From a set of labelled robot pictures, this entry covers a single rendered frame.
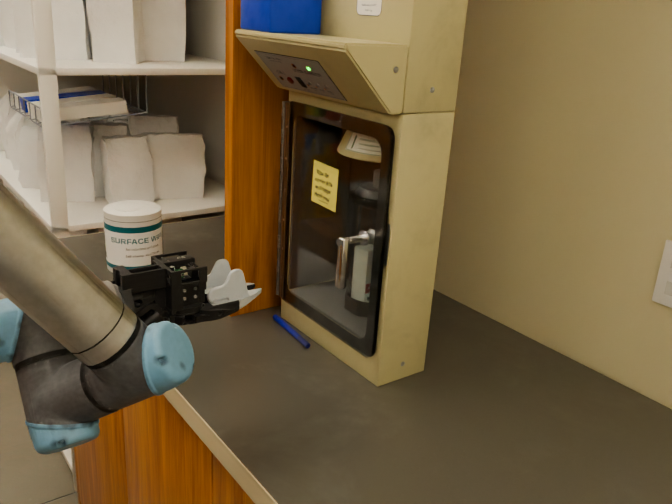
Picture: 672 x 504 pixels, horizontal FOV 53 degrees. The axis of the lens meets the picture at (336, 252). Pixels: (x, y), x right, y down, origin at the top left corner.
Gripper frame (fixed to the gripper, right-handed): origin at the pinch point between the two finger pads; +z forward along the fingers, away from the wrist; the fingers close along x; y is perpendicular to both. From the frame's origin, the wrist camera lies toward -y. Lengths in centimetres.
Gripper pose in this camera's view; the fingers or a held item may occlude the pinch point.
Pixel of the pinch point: (249, 293)
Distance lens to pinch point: 101.2
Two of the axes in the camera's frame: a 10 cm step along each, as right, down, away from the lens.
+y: 0.6, -9.4, -3.4
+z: 8.1, -1.5, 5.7
